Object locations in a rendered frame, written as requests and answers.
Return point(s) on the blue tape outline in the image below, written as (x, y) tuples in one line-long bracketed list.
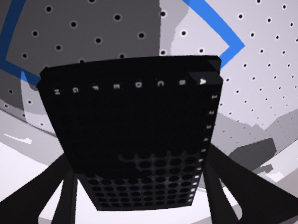
[(200, 6)]

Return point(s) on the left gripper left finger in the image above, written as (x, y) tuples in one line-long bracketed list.
[(25, 205)]

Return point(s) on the black well plate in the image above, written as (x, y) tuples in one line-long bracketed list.
[(135, 168)]

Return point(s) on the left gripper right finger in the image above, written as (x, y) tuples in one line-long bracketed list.
[(261, 202)]

